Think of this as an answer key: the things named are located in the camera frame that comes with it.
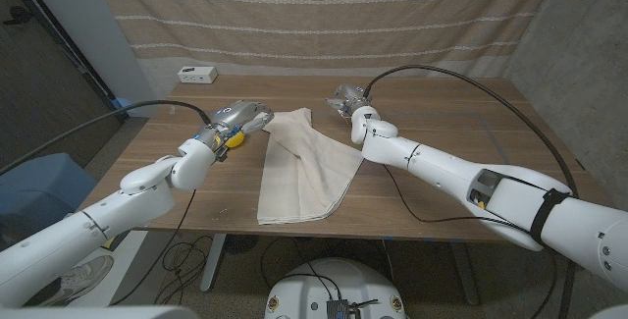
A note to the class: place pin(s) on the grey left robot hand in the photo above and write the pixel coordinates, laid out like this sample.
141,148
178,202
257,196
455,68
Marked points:
235,115

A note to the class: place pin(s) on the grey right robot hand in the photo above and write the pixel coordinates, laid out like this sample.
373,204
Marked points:
352,95

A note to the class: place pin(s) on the cream cheesecloth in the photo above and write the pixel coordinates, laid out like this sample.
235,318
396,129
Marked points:
304,172

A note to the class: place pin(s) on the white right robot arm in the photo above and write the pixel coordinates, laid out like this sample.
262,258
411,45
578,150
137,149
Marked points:
441,167

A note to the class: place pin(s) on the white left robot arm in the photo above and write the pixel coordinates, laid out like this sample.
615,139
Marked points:
98,226

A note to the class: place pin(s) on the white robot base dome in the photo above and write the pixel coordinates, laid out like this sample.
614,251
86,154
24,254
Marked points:
333,280

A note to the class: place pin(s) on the yellow lemon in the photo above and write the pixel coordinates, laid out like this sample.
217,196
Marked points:
236,140

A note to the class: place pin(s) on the white power strip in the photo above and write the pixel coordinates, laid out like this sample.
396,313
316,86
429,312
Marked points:
197,74

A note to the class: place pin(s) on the striped beige backdrop cloth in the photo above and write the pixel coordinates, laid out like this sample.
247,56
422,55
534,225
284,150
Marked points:
294,15

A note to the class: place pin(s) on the grey table leg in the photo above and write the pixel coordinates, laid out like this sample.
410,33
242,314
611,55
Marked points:
213,260
463,272

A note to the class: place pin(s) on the white floor panel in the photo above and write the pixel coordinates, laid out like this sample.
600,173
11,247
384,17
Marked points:
130,255

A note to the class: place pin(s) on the blue upholstered seat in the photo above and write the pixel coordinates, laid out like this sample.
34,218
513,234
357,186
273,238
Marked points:
39,186

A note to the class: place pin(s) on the small black device on base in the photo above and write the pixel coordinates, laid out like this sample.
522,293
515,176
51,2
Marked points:
338,309

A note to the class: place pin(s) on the white sneaker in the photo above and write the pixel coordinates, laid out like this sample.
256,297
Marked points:
81,277

